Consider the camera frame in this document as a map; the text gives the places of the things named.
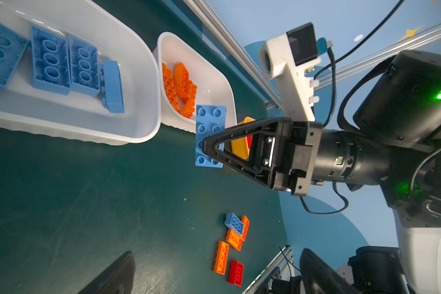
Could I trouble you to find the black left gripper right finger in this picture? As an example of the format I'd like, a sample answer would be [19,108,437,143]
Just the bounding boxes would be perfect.
[300,248,360,294]

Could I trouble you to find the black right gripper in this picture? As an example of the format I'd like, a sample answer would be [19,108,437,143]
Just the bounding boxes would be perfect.
[202,118,323,197]

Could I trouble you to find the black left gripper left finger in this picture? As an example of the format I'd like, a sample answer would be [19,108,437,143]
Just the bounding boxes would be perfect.
[78,251,135,294]

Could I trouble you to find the blue lego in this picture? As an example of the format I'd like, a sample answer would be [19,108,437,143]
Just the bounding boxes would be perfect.
[195,105,226,169]
[224,213,245,236]
[100,60,125,113]
[31,25,71,95]
[67,34,100,97]
[0,23,29,89]

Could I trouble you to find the small orange lego piece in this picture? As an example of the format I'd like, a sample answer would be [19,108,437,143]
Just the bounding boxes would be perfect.
[174,63,189,99]

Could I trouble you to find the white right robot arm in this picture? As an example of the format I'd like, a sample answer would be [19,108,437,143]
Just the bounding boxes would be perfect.
[197,50,441,294]

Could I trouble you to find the yellow plastic bin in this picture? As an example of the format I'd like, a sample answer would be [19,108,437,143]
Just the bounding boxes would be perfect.
[231,137,251,160]

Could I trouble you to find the white middle plastic bin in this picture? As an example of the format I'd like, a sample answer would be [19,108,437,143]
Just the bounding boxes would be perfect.
[153,32,237,133]

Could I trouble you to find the white plastic bin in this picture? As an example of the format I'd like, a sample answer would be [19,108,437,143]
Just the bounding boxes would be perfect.
[153,32,237,133]
[0,1,161,146]

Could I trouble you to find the red lego bottom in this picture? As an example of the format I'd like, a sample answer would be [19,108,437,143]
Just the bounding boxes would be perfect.
[228,260,244,287]

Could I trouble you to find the white left plastic bin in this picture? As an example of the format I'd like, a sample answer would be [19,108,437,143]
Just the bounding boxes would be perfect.
[0,1,161,146]

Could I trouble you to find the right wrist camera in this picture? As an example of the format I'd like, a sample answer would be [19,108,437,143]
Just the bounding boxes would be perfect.
[258,22,321,121]

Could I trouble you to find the left aluminium frame post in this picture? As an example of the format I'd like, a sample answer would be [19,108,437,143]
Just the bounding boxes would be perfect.
[183,0,282,110]

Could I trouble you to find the horizontal aluminium frame rail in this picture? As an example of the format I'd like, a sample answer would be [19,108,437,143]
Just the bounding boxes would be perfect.
[264,16,441,109]

